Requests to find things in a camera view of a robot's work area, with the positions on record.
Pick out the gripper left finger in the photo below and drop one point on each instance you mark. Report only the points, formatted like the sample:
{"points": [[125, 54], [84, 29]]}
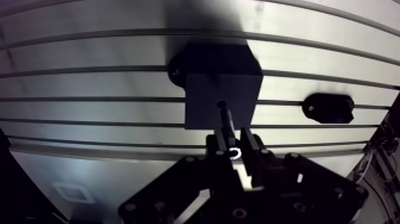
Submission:
{"points": [[175, 190]]}

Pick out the dark blue-grey block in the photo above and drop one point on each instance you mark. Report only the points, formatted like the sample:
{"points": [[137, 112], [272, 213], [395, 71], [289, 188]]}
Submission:
{"points": [[218, 90]]}

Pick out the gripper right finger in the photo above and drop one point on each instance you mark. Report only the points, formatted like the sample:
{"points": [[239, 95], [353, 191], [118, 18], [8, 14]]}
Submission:
{"points": [[312, 187]]}

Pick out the black oval holder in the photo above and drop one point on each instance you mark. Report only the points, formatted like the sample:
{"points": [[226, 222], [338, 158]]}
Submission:
{"points": [[328, 108]]}

